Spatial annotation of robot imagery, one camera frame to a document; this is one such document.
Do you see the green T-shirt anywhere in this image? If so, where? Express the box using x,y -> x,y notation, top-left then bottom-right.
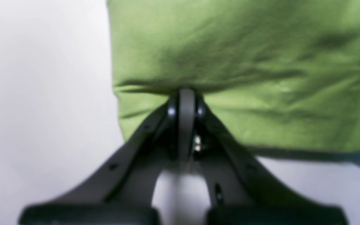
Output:
107,0 -> 360,153

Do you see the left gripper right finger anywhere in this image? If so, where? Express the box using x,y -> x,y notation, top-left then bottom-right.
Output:
179,88 -> 348,225

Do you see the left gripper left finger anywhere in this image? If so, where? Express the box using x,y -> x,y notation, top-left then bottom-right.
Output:
19,91 -> 179,225

